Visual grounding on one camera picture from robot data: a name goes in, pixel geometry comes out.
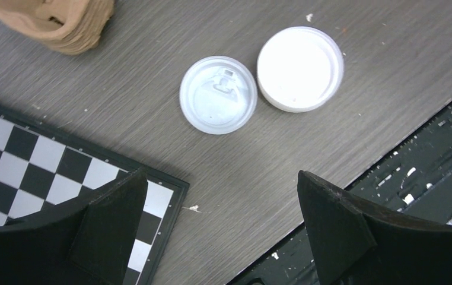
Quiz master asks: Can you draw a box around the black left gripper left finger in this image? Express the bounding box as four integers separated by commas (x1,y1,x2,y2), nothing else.
0,169,148,284

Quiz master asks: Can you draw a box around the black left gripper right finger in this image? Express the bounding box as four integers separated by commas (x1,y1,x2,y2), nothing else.
297,170,452,284

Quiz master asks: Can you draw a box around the stack of white lids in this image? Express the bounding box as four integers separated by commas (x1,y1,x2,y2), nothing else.
256,26,345,113

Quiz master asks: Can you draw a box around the white lid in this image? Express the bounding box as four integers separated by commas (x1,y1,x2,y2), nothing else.
179,56,258,135

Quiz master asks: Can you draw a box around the black white checkerboard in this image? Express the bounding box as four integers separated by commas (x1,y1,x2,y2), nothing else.
0,106,189,284

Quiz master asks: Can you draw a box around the brown cardboard cup carrier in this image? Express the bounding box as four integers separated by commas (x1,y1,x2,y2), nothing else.
0,0,115,55

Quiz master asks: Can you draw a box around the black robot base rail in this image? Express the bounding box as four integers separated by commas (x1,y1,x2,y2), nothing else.
232,101,452,284

